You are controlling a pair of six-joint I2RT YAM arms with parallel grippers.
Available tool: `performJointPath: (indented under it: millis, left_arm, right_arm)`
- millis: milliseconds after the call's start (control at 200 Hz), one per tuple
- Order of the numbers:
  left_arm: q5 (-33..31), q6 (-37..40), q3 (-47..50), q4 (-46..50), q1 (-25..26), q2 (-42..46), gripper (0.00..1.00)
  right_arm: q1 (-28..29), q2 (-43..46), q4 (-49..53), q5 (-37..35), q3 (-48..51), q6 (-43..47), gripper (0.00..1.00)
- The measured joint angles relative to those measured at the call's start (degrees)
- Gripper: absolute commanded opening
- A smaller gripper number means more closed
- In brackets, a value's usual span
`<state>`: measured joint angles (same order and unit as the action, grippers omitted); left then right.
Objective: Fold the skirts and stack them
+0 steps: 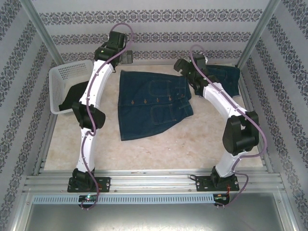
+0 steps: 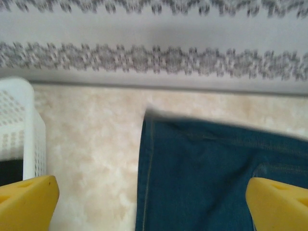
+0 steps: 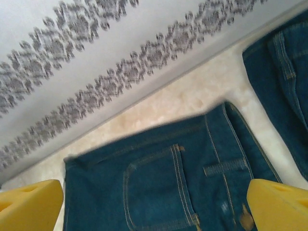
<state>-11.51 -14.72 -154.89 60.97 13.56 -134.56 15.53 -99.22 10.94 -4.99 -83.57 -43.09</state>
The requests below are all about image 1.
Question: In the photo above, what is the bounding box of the plain denim skirt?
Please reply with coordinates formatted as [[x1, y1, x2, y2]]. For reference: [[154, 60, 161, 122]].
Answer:
[[193, 64, 241, 98]]

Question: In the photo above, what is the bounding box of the black skirt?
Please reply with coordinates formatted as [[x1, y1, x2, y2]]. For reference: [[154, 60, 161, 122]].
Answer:
[[58, 80, 90, 113]]

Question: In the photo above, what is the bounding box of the buttoned pocket denim skirt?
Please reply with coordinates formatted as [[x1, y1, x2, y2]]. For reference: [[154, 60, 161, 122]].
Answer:
[[117, 70, 195, 142]]

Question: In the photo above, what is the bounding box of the white plastic basket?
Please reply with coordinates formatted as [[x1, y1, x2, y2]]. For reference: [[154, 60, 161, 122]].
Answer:
[[49, 59, 94, 115]]

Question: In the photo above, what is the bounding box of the grey metal sheet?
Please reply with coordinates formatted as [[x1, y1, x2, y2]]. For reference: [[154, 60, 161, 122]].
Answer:
[[12, 191, 296, 231]]

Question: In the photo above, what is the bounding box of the left circuit board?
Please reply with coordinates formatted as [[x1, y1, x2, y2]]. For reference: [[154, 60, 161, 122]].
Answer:
[[78, 194, 100, 202]]

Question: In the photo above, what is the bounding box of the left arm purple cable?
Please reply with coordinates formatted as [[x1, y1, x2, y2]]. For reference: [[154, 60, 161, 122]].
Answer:
[[80, 23, 134, 210]]

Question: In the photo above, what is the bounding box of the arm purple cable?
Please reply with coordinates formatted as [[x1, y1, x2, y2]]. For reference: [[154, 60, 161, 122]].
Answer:
[[189, 45, 268, 208], [80, 23, 134, 210]]

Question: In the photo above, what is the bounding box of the aluminium frame post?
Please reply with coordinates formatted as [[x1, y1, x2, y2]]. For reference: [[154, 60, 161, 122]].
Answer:
[[20, 0, 64, 67], [234, 0, 282, 72]]

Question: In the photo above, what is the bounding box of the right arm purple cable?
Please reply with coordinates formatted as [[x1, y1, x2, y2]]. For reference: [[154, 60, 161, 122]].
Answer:
[[189, 45, 268, 208]]

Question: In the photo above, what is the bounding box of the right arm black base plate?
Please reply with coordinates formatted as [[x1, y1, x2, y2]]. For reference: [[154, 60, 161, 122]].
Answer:
[[196, 175, 240, 193]]

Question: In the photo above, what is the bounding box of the aluminium mounting rail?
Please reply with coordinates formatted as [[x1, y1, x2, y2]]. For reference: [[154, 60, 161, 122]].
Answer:
[[23, 169, 284, 193]]

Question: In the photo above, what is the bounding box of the aluminium side rail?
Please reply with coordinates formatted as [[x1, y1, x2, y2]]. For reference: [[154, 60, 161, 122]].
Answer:
[[32, 113, 60, 176], [234, 64, 275, 174]]

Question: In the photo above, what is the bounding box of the white slotted cable duct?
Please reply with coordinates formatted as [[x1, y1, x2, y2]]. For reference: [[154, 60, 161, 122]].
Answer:
[[32, 194, 215, 204]]

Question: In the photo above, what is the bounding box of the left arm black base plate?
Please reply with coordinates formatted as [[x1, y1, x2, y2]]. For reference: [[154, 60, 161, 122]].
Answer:
[[67, 177, 111, 193]]

